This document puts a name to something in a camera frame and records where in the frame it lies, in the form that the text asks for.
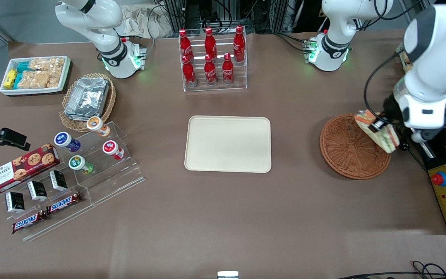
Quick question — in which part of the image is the red lid yogurt cup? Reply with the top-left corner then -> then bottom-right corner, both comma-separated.
102,140 -> 125,160

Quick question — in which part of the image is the red emergency stop button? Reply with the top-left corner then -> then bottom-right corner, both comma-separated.
431,171 -> 446,188

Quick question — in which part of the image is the triangular sandwich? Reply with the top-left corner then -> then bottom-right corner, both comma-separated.
354,109 -> 401,154

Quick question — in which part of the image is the beige plastic serving tray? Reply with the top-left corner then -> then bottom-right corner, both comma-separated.
184,115 -> 272,173

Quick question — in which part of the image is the clear rice cracker bag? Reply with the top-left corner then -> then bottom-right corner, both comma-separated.
29,57 -> 65,71
18,71 -> 51,89
47,68 -> 63,88

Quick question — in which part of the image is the stack of foil trays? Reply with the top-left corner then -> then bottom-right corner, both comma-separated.
64,77 -> 110,122

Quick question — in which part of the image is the yellow snack packet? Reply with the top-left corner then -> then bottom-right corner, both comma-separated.
4,69 -> 17,89

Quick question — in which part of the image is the blue lid yogurt cup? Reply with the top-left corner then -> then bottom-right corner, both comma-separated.
54,132 -> 81,153

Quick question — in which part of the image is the black power cable with plug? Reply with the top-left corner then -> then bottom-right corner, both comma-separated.
398,132 -> 429,171

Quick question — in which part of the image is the red Walkers cookie box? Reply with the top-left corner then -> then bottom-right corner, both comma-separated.
0,144 -> 61,195

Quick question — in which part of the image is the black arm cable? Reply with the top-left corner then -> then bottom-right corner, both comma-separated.
364,50 -> 402,119

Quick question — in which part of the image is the light oval wicker basket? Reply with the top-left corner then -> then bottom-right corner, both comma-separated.
59,73 -> 117,133

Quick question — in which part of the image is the red cola bottle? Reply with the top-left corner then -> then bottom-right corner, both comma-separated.
182,55 -> 197,87
204,54 -> 218,86
222,53 -> 235,85
233,25 -> 245,62
179,29 -> 194,62
204,27 -> 218,59

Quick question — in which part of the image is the white rectangular snack bin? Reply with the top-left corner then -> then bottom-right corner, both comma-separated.
0,56 -> 72,96

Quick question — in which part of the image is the black cable at table edge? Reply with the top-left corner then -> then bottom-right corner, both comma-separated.
335,260 -> 446,279

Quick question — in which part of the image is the crumpled beige paper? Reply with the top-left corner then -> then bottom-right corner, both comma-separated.
120,3 -> 173,40

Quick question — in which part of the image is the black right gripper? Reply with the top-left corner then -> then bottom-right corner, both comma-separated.
0,114 -> 31,152

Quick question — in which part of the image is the Snickers chocolate bar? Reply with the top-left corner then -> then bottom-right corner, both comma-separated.
12,210 -> 50,234
46,193 -> 82,215

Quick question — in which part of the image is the small black chocolate box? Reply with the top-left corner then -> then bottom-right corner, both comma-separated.
27,181 -> 48,202
50,170 -> 69,192
5,191 -> 26,213

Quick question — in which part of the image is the orange lid yogurt cup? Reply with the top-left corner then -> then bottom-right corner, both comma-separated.
86,116 -> 112,138

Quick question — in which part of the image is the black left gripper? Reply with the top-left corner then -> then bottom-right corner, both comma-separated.
372,94 -> 406,131

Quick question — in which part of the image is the brown round wicker basket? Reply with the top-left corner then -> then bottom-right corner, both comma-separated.
319,113 -> 392,180

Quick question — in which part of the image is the black base cable bundle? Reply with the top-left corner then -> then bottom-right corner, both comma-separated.
274,32 -> 313,53

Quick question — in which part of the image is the clear acrylic bottle rack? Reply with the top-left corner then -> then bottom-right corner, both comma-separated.
179,28 -> 248,93

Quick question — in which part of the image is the clear acrylic yogurt stand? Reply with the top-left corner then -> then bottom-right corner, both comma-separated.
66,121 -> 146,206

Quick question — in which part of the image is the green lid yogurt cup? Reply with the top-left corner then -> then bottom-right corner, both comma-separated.
68,155 -> 94,174

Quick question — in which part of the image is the clear acrylic candy stand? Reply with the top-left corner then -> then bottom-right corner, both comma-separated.
0,167 -> 96,242

